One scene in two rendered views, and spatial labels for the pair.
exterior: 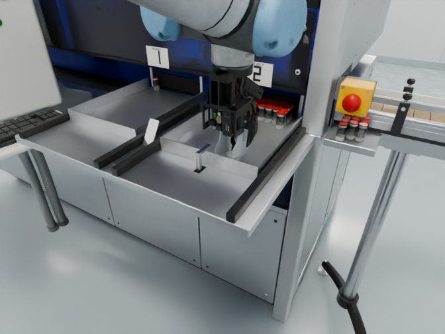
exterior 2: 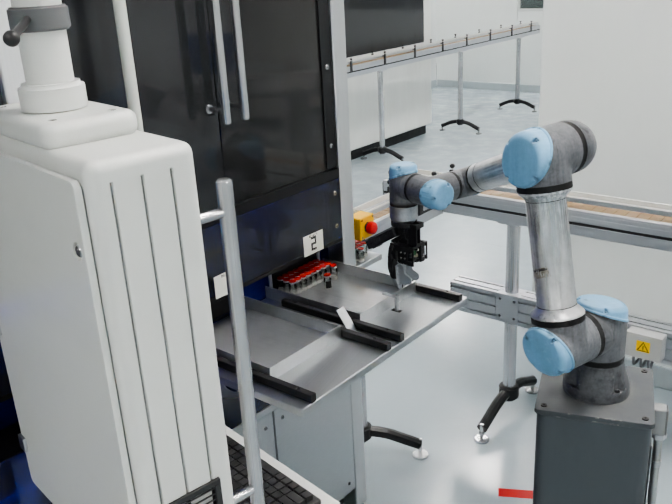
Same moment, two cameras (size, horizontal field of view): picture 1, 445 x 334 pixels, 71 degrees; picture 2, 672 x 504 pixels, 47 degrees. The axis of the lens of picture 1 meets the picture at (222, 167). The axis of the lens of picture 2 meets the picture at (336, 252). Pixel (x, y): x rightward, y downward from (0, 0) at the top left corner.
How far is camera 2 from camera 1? 207 cm
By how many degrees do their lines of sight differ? 71
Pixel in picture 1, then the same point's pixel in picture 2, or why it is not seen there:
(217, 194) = (430, 304)
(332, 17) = (347, 179)
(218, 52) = (414, 212)
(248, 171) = (411, 288)
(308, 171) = not seen: hidden behind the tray
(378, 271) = not seen: hidden behind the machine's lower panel
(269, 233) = (341, 396)
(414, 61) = not seen: outside the picture
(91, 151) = (355, 357)
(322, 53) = (346, 204)
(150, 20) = (443, 200)
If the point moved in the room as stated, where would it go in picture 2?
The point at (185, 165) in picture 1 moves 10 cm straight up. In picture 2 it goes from (389, 315) to (388, 281)
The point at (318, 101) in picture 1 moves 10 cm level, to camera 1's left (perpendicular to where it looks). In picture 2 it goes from (350, 239) to (346, 251)
